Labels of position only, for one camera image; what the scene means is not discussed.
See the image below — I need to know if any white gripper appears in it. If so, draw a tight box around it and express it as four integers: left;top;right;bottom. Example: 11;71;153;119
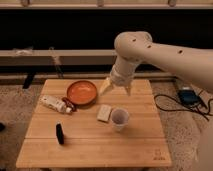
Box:
99;65;133;96

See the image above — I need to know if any black eraser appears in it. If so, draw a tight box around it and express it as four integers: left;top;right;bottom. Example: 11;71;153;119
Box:
56;123;64;145

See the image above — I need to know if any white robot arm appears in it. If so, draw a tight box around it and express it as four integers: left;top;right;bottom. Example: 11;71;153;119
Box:
100;31;213;171

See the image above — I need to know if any white sponge block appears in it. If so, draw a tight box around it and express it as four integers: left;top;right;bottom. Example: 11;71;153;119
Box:
97;105;112;122

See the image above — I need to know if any clear plastic cup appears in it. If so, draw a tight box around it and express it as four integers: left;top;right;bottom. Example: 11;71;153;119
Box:
111;108;129;132

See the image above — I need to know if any orange plate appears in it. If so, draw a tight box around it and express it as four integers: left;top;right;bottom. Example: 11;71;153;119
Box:
67;80;98;105

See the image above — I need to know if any white bottle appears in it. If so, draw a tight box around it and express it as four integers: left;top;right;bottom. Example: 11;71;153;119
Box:
40;95;72;113

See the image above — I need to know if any black power adapter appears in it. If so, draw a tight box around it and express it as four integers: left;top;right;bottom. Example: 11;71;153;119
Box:
178;89;199;106

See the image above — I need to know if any black cable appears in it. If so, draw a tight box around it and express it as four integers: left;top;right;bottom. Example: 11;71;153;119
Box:
153;89;213;122

